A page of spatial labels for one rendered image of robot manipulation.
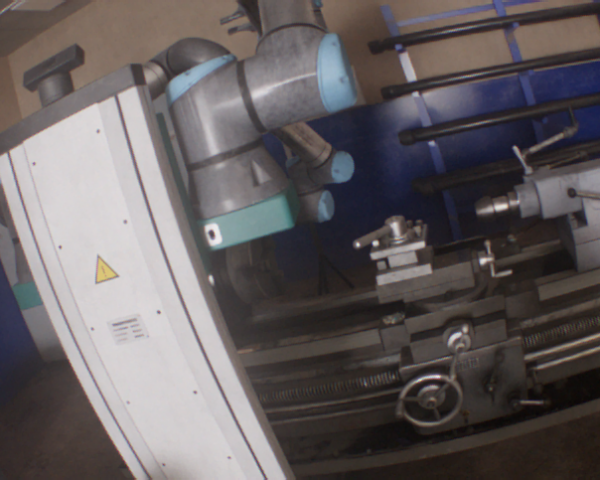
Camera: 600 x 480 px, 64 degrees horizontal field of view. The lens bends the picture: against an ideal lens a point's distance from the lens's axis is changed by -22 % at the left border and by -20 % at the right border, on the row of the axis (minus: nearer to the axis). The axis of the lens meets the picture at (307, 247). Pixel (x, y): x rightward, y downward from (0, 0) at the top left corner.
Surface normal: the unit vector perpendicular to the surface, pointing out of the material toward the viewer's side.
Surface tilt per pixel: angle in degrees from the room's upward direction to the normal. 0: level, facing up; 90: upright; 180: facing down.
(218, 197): 70
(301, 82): 92
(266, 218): 90
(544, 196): 85
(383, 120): 90
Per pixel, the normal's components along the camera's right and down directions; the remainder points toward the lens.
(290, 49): -0.27, -0.41
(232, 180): 0.10, -0.13
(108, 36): -0.19, 0.32
